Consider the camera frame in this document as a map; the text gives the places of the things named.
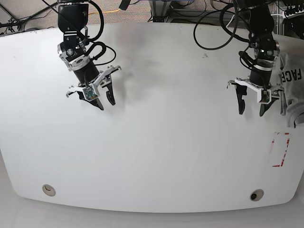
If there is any white power strip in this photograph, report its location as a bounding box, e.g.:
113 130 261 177
282 7 304 19

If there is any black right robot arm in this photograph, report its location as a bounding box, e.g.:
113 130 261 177
57 0 121 110

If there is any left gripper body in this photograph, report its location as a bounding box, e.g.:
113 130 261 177
227 66 284 98

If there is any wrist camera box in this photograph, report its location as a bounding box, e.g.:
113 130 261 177
256 89 272 105
82 86 98 102

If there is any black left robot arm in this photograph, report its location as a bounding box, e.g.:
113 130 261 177
194 0 284 116

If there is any grey T-shirt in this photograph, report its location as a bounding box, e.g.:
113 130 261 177
277 53 304 129

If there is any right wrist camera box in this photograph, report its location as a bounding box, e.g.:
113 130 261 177
82 86 98 102

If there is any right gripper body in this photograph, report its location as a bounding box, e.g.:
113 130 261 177
65 65 123 98

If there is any red tape rectangle marking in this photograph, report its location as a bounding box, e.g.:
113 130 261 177
269 132 291 167

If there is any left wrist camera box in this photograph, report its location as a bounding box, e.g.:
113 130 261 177
256 89 272 105

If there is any right table cable grommet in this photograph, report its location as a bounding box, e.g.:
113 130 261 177
249 189 264 201

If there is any table cable grommet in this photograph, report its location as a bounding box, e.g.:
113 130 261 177
249 189 264 201
42 184 56 197

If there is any left table cable grommet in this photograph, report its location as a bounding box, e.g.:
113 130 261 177
42 184 56 197

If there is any black tripod on floor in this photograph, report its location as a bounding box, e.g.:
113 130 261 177
0 1 58 37

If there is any yellow cable on floor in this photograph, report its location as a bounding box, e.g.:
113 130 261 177
89 8 121 15

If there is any aluminium frame stand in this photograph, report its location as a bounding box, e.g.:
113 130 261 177
148 0 171 22

